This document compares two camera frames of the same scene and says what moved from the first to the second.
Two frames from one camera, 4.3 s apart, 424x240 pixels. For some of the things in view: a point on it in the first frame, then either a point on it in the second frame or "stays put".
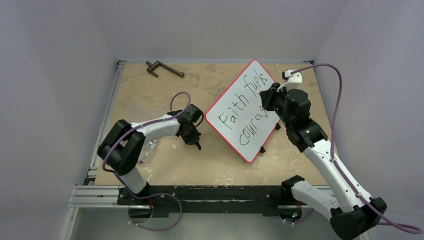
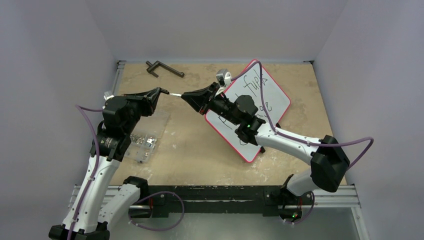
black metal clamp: (157, 63) stays put
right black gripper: (268, 98) -> (207, 100)
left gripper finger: (196, 141) -> (154, 99)
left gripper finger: (190, 140) -> (152, 94)
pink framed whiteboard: (239, 115) stays put
